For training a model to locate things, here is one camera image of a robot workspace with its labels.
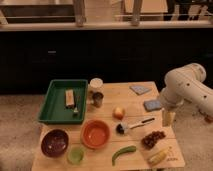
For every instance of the wooden block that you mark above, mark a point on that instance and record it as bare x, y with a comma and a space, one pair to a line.
69, 98

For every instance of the green pepper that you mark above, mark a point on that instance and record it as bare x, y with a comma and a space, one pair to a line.
127, 149

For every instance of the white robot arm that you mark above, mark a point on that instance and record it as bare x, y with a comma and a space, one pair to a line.
185, 83

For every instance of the bunch of dark grapes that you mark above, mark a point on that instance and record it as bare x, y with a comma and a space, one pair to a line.
150, 140

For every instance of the metal cup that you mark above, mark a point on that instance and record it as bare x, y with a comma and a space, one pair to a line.
97, 99

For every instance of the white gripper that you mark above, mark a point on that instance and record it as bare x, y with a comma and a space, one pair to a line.
170, 101

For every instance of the corn cob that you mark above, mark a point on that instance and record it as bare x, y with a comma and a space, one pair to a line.
158, 157

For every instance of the glass jar white lid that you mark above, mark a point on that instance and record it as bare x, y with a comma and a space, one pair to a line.
95, 88

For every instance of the green fork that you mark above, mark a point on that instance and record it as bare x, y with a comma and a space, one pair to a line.
76, 110

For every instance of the black dish brush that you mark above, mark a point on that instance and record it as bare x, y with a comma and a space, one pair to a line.
123, 128

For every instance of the blue sponge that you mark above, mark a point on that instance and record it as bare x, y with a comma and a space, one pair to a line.
152, 105

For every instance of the green plastic tray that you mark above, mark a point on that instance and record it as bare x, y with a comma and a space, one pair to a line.
54, 110

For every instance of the grey blue cloth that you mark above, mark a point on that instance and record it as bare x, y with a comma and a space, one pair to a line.
139, 89

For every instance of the dark purple bowl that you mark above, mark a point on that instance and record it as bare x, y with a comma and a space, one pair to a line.
55, 143

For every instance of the small green cup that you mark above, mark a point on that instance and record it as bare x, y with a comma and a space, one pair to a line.
75, 155

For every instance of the orange bowl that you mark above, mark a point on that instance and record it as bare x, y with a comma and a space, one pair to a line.
95, 134

